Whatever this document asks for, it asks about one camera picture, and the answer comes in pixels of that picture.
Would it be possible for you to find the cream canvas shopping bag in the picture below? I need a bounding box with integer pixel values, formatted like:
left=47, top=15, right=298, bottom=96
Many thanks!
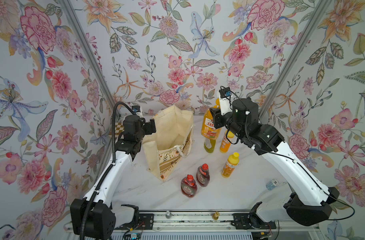
left=142, top=106, right=194, bottom=182

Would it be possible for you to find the large orange pump soap bottle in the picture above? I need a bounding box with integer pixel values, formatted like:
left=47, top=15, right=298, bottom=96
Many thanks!
left=201, top=109, right=221, bottom=140

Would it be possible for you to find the red Fairy dish soap bottle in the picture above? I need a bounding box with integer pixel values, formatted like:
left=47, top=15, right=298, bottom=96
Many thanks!
left=180, top=175, right=197, bottom=198

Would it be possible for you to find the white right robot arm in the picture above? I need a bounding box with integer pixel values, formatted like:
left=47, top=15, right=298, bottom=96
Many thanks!
left=210, top=98, right=339, bottom=227

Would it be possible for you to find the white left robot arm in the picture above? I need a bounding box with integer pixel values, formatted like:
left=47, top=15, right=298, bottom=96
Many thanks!
left=70, top=115, right=156, bottom=240

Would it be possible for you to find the wooden chess board box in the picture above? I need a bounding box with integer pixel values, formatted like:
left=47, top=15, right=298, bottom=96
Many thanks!
left=108, top=119, right=124, bottom=137

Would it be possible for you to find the orange bottle yellow cap rear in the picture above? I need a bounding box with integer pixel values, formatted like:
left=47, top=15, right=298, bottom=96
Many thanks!
left=219, top=131, right=234, bottom=153

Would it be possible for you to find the orange bottle yellow cap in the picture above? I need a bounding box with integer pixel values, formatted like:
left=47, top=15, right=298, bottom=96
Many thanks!
left=221, top=152, right=239, bottom=178
left=219, top=131, right=234, bottom=153

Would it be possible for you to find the orange bottle yellow cap front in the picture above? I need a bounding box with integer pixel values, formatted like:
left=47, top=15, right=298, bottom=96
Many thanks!
left=221, top=152, right=239, bottom=178

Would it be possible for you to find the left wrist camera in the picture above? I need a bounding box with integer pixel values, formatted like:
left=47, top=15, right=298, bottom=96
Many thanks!
left=131, top=105, right=143, bottom=118

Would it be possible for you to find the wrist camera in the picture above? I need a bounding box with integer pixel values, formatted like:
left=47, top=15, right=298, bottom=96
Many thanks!
left=218, top=86, right=232, bottom=116
left=131, top=105, right=143, bottom=118

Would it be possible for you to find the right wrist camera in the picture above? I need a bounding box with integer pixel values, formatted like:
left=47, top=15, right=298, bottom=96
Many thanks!
left=218, top=86, right=232, bottom=116

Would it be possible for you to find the black corrugated cable conduit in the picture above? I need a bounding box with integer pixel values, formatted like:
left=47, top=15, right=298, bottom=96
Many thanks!
left=78, top=101, right=136, bottom=240

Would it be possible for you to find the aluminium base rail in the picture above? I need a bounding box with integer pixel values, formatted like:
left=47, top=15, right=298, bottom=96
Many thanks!
left=65, top=209, right=324, bottom=240

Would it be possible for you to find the aluminium corner post right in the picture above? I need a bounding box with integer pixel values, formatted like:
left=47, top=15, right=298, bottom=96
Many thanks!
left=259, top=1, right=330, bottom=120

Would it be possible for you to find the aluminium corner post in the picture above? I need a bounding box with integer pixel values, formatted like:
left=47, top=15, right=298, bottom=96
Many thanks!
left=59, top=0, right=115, bottom=111
left=259, top=1, right=330, bottom=120

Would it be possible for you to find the aluminium corner post left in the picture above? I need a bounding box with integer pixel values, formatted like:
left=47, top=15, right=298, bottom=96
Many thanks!
left=59, top=0, right=115, bottom=111

